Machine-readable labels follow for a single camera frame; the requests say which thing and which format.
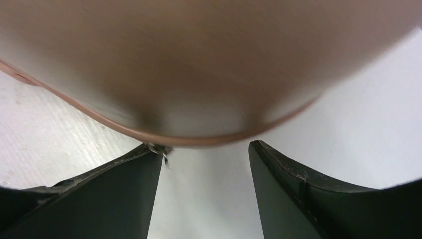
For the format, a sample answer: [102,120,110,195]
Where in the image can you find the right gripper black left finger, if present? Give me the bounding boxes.
[0,145,163,239]

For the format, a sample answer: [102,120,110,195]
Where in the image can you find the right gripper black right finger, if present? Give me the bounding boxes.
[248,140,422,239]

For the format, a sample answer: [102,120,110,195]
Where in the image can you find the pink suitcase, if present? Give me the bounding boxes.
[0,0,422,146]

